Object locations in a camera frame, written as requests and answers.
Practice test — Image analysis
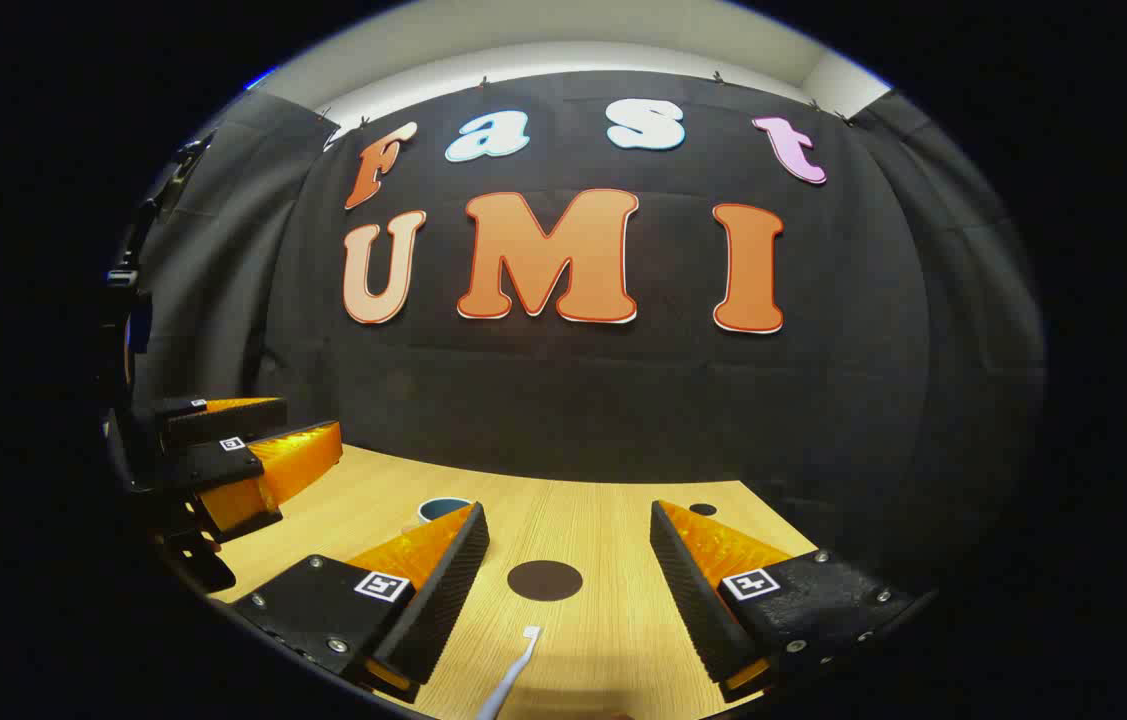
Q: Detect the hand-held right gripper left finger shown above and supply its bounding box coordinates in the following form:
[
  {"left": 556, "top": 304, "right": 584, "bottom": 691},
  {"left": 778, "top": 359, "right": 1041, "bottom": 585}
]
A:
[{"left": 231, "top": 502, "right": 491, "bottom": 704}]

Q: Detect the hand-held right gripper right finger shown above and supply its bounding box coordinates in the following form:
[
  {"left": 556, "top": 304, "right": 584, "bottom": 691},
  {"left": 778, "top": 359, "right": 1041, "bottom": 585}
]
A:
[{"left": 650, "top": 500, "right": 939, "bottom": 703}]

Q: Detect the blue cup with wooden handle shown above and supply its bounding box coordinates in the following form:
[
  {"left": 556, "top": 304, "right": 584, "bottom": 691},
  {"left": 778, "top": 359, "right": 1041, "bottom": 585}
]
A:
[{"left": 401, "top": 497, "right": 474, "bottom": 533}]

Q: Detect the dark brown round coaster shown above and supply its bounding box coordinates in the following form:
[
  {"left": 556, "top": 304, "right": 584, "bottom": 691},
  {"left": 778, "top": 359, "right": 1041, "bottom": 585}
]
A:
[{"left": 507, "top": 560, "right": 584, "bottom": 602}]

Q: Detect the white toothbrush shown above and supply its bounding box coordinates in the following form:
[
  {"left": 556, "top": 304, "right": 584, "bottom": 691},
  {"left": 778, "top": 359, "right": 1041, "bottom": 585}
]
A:
[{"left": 475, "top": 626, "right": 543, "bottom": 720}]

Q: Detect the wooden desktop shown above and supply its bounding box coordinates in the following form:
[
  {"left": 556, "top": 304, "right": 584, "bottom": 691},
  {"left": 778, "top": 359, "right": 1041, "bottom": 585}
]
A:
[{"left": 208, "top": 445, "right": 819, "bottom": 720}]

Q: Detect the black backdrop cloth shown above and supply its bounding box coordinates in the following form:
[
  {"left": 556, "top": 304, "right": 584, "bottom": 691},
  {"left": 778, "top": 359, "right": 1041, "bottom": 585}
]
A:
[{"left": 128, "top": 70, "right": 1049, "bottom": 601}]

